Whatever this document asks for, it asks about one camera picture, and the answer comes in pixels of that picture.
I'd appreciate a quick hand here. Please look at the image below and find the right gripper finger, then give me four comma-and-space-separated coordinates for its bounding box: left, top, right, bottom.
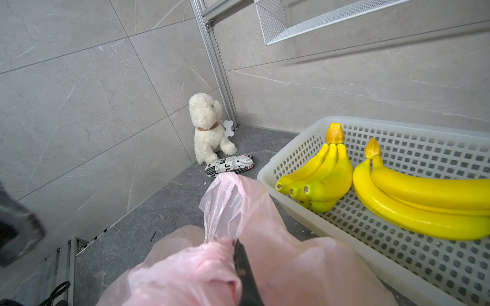
234, 240, 264, 306

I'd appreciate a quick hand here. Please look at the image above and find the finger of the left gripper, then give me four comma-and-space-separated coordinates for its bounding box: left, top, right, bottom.
1, 184, 46, 267

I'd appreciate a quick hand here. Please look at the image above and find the pink printed plastic bag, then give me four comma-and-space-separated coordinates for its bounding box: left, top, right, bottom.
98, 173, 396, 305

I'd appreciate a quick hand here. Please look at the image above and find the yellow-green banana bunch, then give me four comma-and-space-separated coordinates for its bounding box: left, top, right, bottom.
275, 123, 353, 214

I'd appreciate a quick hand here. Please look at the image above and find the bright yellow banana bunch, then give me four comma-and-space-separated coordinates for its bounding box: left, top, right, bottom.
353, 138, 489, 240

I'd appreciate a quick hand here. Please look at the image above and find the white teddy bear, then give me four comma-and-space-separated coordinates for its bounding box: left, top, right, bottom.
189, 93, 237, 164

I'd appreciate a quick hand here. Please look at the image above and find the white plastic basket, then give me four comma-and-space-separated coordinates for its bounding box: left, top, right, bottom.
259, 116, 489, 305

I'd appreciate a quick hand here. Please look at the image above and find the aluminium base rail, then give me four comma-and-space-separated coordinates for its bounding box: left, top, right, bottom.
0, 236, 91, 306

